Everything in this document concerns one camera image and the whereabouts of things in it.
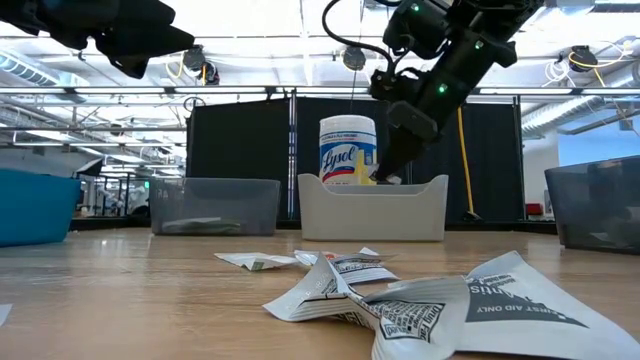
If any dark grey plastic bin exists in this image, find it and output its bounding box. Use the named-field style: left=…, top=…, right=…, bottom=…
left=148, top=177, right=282, bottom=237
left=543, top=155, right=640, bottom=255

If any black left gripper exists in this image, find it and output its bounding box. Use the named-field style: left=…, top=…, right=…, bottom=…
left=0, top=0, right=197, bottom=81

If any yellow hanging cable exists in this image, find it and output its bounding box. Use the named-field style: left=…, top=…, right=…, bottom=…
left=456, top=105, right=476, bottom=216

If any black angled monitor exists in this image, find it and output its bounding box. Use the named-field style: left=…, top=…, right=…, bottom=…
left=73, top=157, right=105, bottom=178

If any black aluminium table frame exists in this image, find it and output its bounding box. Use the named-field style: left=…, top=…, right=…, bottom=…
left=69, top=214, right=559, bottom=234

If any green striped bandage wrapper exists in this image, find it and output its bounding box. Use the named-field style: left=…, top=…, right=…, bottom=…
left=161, top=215, right=249, bottom=235

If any white drug facts packet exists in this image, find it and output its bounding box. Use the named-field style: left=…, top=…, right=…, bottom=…
left=263, top=251, right=471, bottom=360

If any light grey plastic bin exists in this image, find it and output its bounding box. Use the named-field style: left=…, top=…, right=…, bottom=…
left=297, top=173, right=450, bottom=242

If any silver backdrop pole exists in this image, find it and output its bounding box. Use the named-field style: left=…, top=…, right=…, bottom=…
left=286, top=92, right=298, bottom=221
left=402, top=144, right=414, bottom=185

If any background robot station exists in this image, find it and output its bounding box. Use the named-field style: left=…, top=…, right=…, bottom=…
left=82, top=172, right=151, bottom=219

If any Lysol wipes canister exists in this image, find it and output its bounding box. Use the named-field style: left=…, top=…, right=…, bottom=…
left=318, top=114, right=380, bottom=187

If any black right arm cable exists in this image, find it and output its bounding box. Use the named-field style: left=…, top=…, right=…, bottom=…
left=321, top=0, right=401, bottom=70

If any small hanging ceiling device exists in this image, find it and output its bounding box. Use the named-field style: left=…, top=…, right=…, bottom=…
left=202, top=60, right=221, bottom=86

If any white coiled ceiling cable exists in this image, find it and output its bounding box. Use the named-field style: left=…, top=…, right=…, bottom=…
left=543, top=59, right=571, bottom=89

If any black hanging cable reel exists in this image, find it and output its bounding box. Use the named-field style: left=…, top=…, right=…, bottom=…
left=181, top=43, right=207, bottom=72
left=568, top=44, right=599, bottom=74
left=341, top=43, right=368, bottom=72

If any black curtain backdrop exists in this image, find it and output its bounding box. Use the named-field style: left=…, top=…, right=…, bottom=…
left=185, top=94, right=526, bottom=224

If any teal plastic bin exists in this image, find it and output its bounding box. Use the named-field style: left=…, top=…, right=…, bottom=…
left=0, top=168, right=82, bottom=248

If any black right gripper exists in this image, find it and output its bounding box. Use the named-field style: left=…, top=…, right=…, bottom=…
left=368, top=53, right=482, bottom=186

